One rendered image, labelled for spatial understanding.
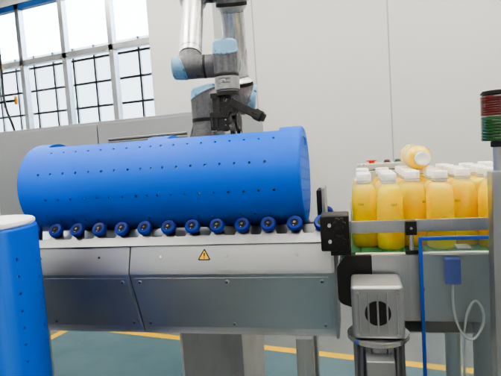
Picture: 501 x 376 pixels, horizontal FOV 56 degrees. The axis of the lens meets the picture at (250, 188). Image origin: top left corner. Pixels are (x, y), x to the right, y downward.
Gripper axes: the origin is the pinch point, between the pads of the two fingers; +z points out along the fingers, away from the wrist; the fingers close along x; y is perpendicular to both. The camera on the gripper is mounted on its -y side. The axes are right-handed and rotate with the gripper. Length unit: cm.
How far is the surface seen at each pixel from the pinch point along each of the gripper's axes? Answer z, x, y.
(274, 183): 7.4, 14.8, -13.1
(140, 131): -18, -164, 109
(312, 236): 22.4, 11.9, -22.3
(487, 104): -8, 39, -60
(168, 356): 116, -109, 77
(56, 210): 12, 14, 55
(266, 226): 19.4, 12.1, -9.6
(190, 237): 22.2, 11.6, 13.2
